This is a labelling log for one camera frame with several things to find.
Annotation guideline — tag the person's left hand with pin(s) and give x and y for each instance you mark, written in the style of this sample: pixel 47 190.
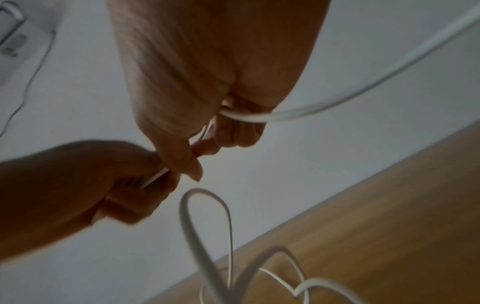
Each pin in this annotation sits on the person's left hand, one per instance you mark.
pixel 63 190

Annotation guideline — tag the person's right hand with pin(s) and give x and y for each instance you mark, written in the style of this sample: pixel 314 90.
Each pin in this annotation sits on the person's right hand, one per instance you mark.
pixel 195 65

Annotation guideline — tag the white power adapter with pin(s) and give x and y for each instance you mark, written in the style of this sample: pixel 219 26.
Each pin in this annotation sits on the white power adapter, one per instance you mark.
pixel 18 38

